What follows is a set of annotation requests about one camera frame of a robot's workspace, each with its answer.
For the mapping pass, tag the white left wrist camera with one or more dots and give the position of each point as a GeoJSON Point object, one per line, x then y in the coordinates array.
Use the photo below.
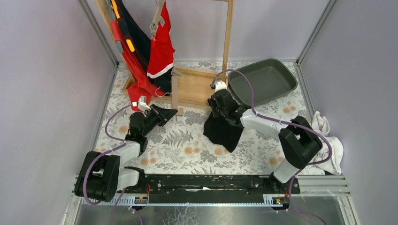
{"type": "Point", "coordinates": [140, 105]}

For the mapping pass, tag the red hanging garment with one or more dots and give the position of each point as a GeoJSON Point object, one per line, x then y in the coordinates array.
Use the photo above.
{"type": "Point", "coordinates": [139, 87]}

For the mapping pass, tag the dark navy hanging garment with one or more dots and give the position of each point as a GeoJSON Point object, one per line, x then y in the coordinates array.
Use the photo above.
{"type": "Point", "coordinates": [143, 49]}

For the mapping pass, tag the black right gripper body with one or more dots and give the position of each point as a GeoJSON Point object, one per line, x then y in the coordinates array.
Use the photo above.
{"type": "Point", "coordinates": [222, 109]}

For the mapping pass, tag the white crumpled cloth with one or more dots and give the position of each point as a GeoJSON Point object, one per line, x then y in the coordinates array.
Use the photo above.
{"type": "Point", "coordinates": [321, 125]}

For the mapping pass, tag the black underwear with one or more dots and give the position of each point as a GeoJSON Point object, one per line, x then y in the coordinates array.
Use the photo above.
{"type": "Point", "coordinates": [220, 132]}

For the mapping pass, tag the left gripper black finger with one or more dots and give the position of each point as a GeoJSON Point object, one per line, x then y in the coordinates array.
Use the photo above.
{"type": "Point", "coordinates": [164, 111]}
{"type": "Point", "coordinates": [167, 116]}

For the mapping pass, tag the wooden rack with base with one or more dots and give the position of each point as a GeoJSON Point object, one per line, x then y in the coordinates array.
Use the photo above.
{"type": "Point", "coordinates": [193, 85]}

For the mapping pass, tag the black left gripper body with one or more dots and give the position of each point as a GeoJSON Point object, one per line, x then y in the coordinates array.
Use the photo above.
{"type": "Point", "coordinates": [154, 113]}

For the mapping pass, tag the beige clip hanger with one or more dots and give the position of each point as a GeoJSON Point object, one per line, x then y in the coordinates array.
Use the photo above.
{"type": "Point", "coordinates": [156, 18]}

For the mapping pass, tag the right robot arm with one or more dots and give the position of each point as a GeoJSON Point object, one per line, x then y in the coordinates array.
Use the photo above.
{"type": "Point", "coordinates": [298, 141]}

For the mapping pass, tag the grey plastic tray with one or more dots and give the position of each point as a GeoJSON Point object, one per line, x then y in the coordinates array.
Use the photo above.
{"type": "Point", "coordinates": [269, 79]}

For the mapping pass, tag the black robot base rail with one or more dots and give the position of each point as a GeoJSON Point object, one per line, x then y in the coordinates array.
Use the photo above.
{"type": "Point", "coordinates": [213, 189]}

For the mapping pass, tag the yellow hanger on rack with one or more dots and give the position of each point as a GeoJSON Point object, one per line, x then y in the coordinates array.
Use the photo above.
{"type": "Point", "coordinates": [116, 5]}

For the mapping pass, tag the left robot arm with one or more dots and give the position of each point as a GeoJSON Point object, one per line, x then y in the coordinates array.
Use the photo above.
{"type": "Point", "coordinates": [103, 174]}

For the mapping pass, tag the red white-trimmed underwear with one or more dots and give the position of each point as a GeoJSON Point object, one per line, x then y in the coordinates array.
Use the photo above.
{"type": "Point", "coordinates": [162, 51]}

